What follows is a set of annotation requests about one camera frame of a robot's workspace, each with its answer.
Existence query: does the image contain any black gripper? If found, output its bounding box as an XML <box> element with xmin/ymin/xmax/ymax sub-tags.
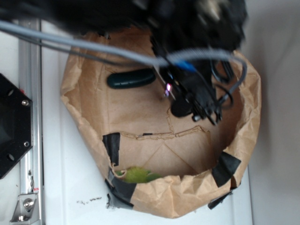
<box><xmin>140</xmin><ymin>0</ymin><xmax>248</xmax><ymax>55</ymax></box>

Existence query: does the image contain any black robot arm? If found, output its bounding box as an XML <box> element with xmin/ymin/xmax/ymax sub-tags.
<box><xmin>0</xmin><ymin>0</ymin><xmax>248</xmax><ymax>54</ymax></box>

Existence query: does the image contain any dark green oval case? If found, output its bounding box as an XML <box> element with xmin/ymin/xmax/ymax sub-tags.
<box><xmin>106</xmin><ymin>68</ymin><xmax>156</xmax><ymax>89</ymax></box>

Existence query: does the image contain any green fuzzy toy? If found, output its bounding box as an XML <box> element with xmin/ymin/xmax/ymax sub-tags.
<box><xmin>115</xmin><ymin>167</ymin><xmax>162</xmax><ymax>183</ymax></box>

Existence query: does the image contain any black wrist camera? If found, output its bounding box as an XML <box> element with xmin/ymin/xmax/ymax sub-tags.
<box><xmin>171</xmin><ymin>71</ymin><xmax>222</xmax><ymax>125</ymax></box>

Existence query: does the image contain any grey braided cable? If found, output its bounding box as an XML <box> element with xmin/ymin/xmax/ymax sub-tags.
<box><xmin>0</xmin><ymin>20</ymin><xmax>235</xmax><ymax>68</ymax></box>

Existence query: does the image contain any aluminium extrusion rail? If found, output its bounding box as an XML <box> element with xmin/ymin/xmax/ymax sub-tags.
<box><xmin>14</xmin><ymin>39</ymin><xmax>45</xmax><ymax>225</ymax></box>

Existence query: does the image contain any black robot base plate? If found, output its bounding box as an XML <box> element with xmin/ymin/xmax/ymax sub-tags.
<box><xmin>0</xmin><ymin>74</ymin><xmax>32</xmax><ymax>179</ymax></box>

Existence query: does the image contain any silver corner bracket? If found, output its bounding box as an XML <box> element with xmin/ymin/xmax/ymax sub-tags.
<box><xmin>9</xmin><ymin>194</ymin><xmax>39</xmax><ymax>225</ymax></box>

